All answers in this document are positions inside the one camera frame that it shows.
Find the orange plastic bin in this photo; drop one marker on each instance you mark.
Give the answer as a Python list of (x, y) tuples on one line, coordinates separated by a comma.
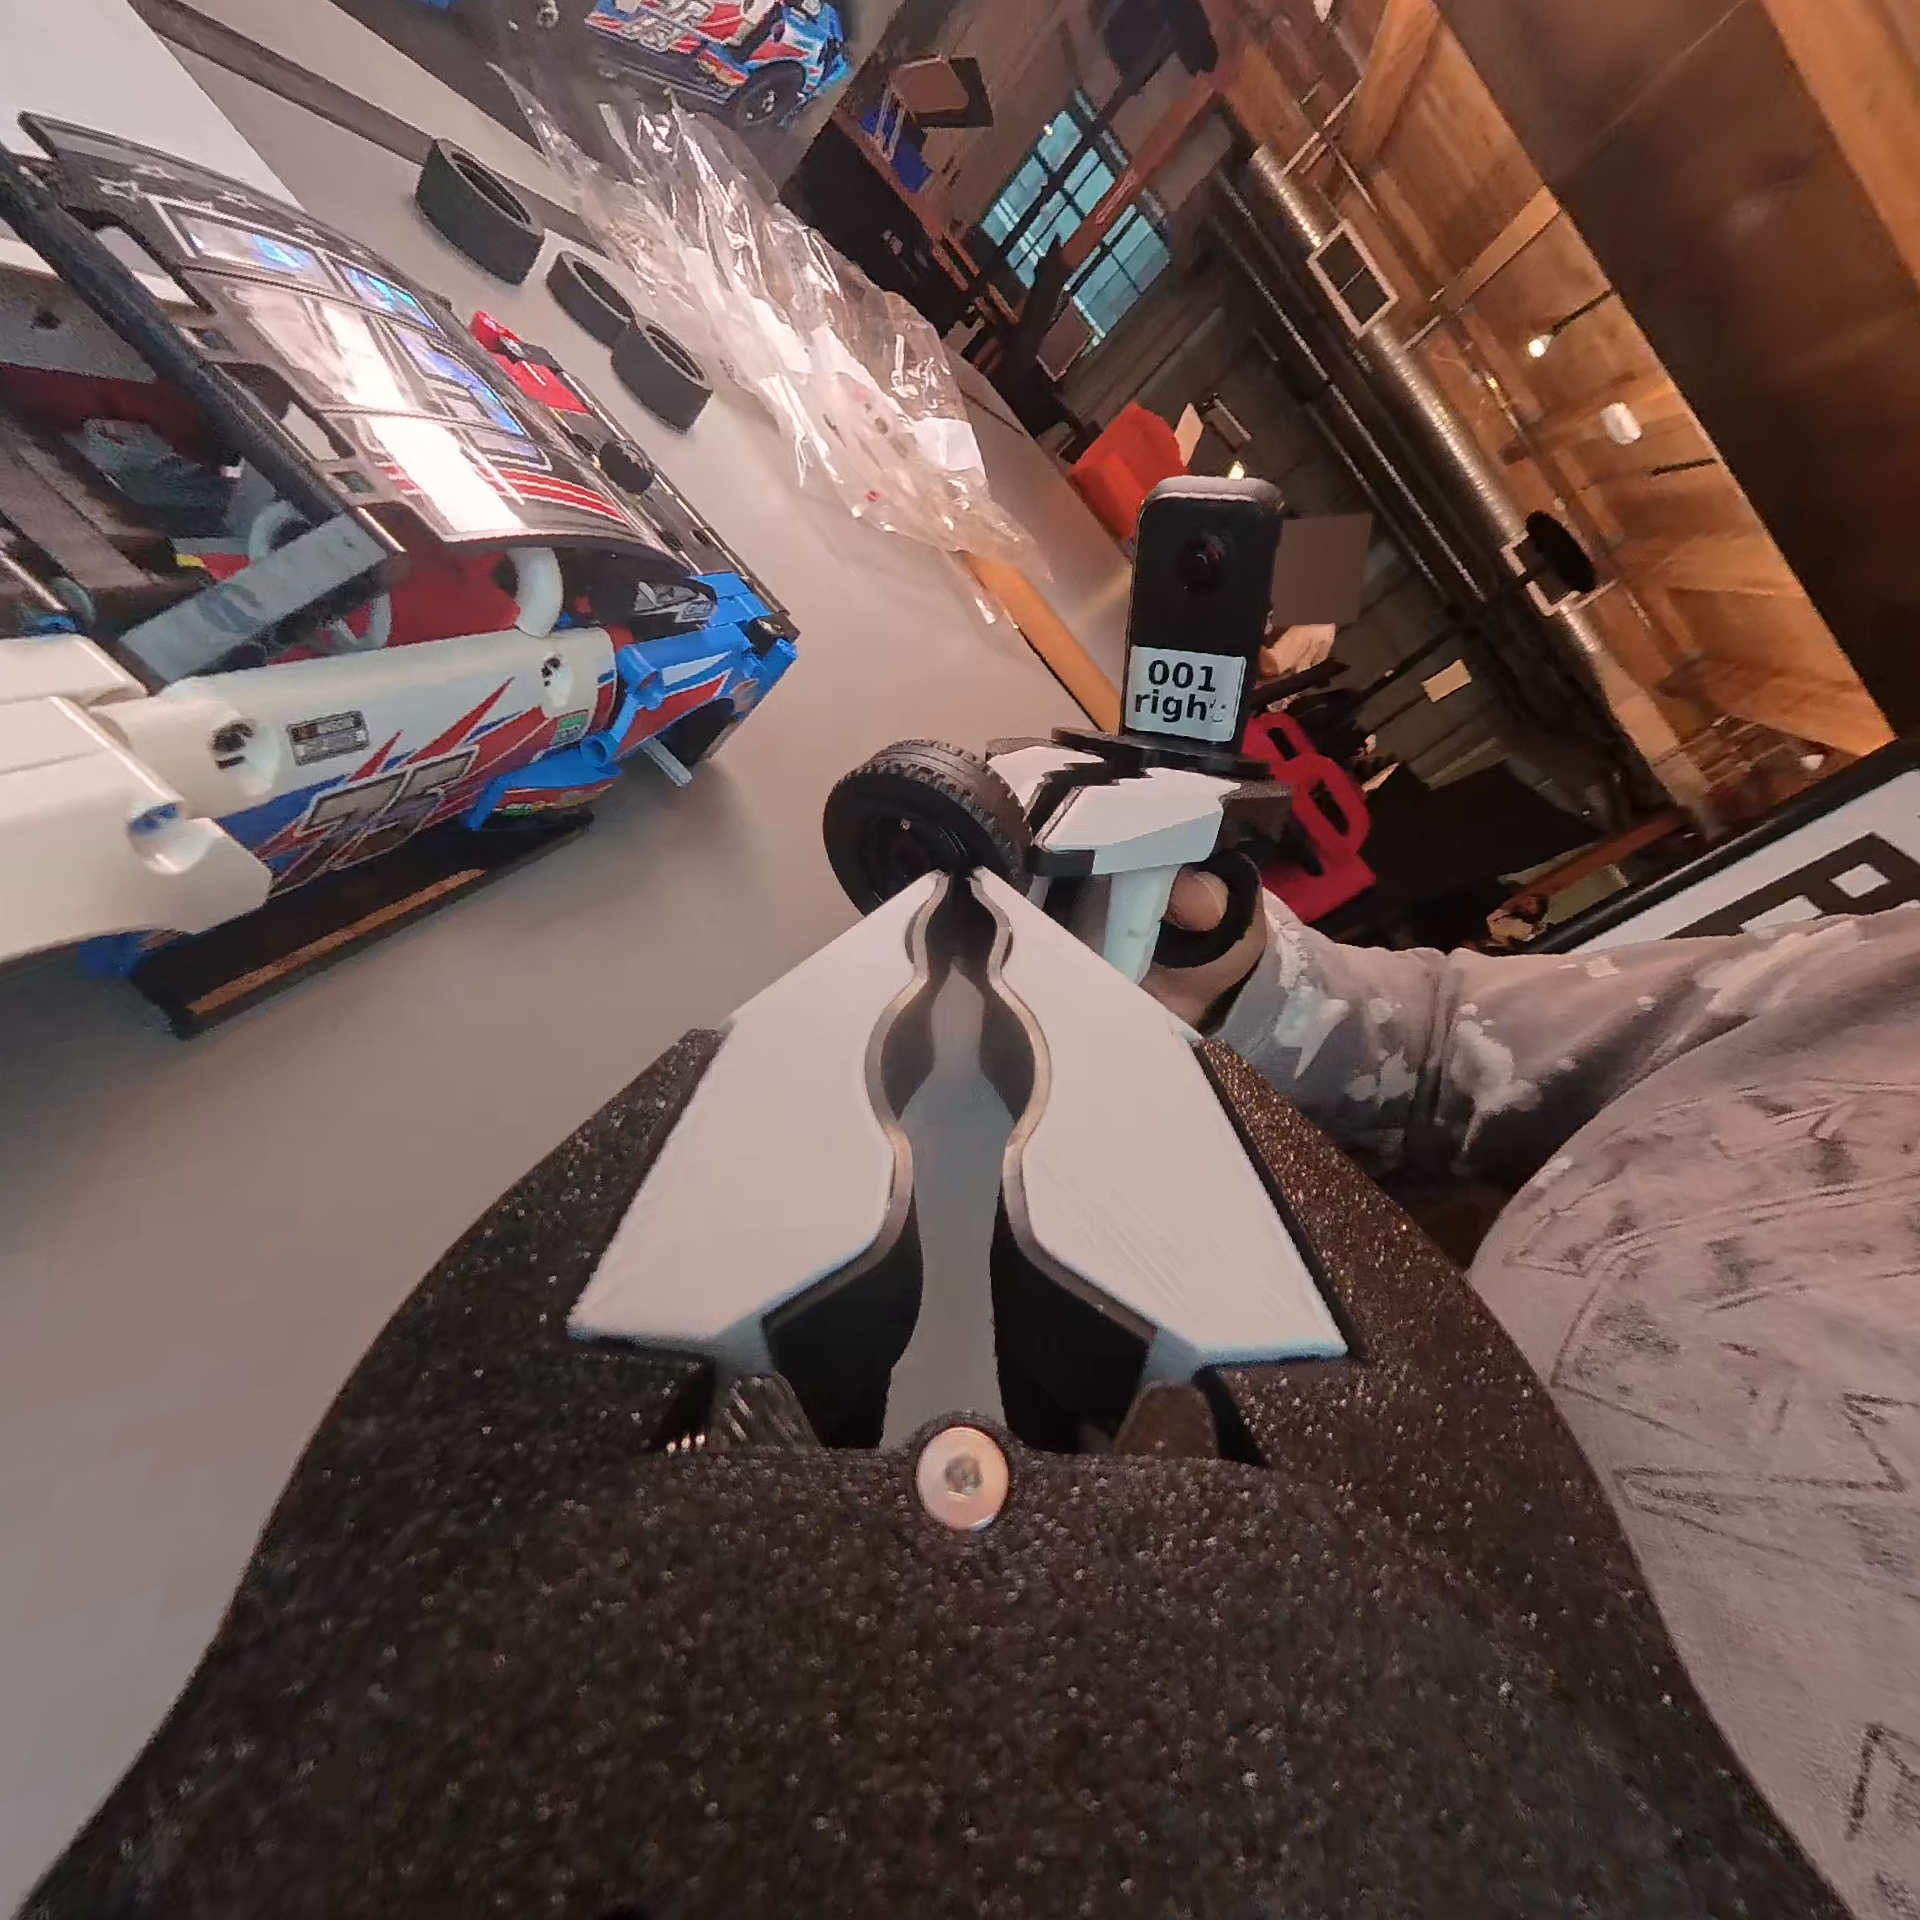
[(1126, 475)]

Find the black toy wheel rim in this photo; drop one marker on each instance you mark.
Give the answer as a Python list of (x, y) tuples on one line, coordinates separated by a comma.
[(908, 855)]

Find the framed marker sign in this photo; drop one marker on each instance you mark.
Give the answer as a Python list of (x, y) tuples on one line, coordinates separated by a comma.
[(1770, 870)]

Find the black toy car tire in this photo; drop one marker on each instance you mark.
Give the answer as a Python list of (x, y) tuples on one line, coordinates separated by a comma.
[(939, 787)]

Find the person's right forearm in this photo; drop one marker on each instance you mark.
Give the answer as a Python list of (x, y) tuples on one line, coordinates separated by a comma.
[(1500, 1050)]

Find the person's grey patterned sweatshirt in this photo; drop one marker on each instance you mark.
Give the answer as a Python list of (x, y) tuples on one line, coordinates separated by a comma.
[(1725, 1425)]

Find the metal air duct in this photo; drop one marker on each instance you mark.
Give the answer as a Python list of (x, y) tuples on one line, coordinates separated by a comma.
[(1442, 422)]

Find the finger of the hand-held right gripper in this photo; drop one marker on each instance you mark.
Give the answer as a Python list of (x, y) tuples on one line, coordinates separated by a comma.
[(1142, 826), (1028, 780)]

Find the clear plastic bags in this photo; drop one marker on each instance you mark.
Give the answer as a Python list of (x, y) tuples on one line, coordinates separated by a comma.
[(810, 347)]

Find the black round ceiling fixture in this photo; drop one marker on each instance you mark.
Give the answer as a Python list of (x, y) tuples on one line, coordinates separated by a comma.
[(1561, 551)]

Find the toy brick race car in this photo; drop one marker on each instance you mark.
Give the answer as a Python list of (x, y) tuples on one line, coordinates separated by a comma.
[(300, 601)]

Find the black toy wheel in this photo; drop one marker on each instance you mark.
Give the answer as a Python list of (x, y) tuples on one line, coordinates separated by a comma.
[(661, 377), (588, 299)]

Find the window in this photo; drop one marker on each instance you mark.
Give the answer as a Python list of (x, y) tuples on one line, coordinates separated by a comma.
[(1073, 211)]

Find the person's right hand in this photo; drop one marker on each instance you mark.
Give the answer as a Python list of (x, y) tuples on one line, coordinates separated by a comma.
[(1207, 985)]

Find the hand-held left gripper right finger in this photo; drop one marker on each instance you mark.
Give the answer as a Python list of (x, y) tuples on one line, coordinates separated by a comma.
[(1156, 1201)]

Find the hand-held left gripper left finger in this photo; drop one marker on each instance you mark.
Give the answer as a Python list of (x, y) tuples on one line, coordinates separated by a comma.
[(751, 1185)]

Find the red plastic carrier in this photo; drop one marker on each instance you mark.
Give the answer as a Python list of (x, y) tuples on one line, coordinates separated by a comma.
[(1319, 811)]

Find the toy car box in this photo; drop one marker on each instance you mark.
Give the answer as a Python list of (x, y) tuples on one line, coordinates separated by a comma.
[(705, 37)]

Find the black rimless toy tire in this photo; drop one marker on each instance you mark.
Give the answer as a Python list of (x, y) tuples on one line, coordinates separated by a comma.
[(481, 211)]

